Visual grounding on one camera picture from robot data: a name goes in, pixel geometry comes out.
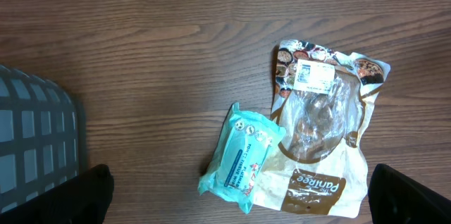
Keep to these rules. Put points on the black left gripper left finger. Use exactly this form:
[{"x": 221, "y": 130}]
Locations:
[{"x": 84, "y": 199}]

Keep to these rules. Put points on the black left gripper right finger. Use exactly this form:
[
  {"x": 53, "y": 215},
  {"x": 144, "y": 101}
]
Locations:
[{"x": 395, "y": 198}]

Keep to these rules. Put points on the clear bag bread package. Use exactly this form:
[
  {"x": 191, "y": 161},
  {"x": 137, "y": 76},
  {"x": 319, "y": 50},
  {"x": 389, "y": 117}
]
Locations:
[{"x": 324, "y": 99}]

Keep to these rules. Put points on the mint green wipes pack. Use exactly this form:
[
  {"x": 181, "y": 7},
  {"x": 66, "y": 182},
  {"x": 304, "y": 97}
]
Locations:
[{"x": 245, "y": 141}]

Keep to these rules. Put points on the dark grey mesh basket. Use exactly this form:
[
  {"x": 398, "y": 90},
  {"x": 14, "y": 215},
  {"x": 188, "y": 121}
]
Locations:
[{"x": 39, "y": 137}]

